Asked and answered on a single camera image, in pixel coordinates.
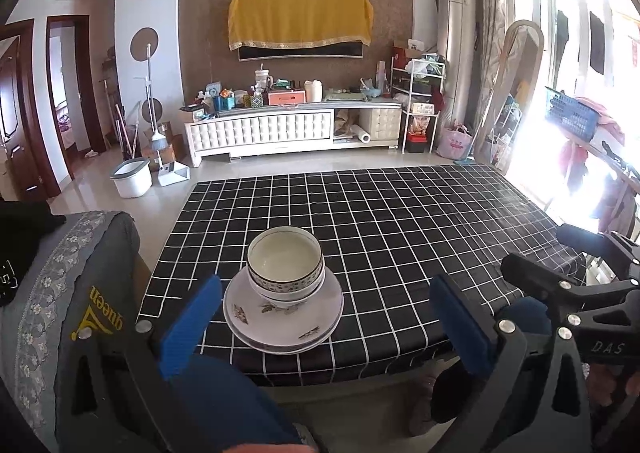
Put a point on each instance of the white dustpan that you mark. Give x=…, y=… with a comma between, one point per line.
x=174, y=174

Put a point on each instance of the plain white bowl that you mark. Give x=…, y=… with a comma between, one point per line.
x=302, y=297

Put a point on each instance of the blue plastic basket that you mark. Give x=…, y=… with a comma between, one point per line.
x=570, y=113

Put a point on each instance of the white mop bucket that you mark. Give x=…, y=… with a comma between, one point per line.
x=131, y=180

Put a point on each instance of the yellow cloth cover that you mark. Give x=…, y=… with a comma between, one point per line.
x=300, y=18

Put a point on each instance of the white broom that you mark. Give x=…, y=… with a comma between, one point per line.
x=157, y=140

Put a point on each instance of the pink clothes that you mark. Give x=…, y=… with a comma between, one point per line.
x=607, y=120

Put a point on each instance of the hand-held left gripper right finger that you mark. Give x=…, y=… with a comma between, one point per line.
x=460, y=328

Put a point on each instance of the person's right blue trouser leg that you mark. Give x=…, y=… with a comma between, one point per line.
x=530, y=315

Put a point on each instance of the dark wooden door frame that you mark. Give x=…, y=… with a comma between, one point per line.
x=95, y=83

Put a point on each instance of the white standing air conditioner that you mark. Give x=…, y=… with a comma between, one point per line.
x=456, y=58

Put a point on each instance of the cardboard box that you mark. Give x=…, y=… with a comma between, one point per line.
x=172, y=140

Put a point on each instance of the white paper roll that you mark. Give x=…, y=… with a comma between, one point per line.
x=361, y=134

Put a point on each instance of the white plate with dark floral print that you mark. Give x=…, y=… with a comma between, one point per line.
x=325, y=308

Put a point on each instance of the black checkered tablecloth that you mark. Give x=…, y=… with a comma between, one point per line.
x=400, y=233

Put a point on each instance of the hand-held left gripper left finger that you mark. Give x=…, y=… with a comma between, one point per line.
x=192, y=323

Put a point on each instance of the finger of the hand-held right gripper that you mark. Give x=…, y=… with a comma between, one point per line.
x=595, y=243
x=535, y=273

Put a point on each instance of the white shelf rack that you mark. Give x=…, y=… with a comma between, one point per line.
x=417, y=108

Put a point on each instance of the white plastic jug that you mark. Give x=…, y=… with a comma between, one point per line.
x=314, y=91

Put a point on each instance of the patterned beige curtain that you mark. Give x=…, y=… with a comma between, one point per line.
x=490, y=8

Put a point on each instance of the red clothes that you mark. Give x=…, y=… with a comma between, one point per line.
x=570, y=160

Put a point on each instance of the pink storage box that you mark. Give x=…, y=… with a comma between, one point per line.
x=286, y=98

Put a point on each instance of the hanging dark garment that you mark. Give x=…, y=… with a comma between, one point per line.
x=562, y=38
x=597, y=43

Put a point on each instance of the patterned rim bowl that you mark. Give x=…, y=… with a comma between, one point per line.
x=282, y=258

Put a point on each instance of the oval standing mirror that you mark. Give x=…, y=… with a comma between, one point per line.
x=505, y=83

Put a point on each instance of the white plate with pink petals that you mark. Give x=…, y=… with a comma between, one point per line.
x=282, y=351

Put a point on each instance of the dark wooden door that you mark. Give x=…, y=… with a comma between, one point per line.
x=20, y=108

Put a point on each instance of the white tufted television cabinet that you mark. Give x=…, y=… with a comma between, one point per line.
x=260, y=133

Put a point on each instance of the grey embroidered chair cover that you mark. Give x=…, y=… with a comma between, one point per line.
x=45, y=293

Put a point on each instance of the pink bag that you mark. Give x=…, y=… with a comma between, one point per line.
x=454, y=145

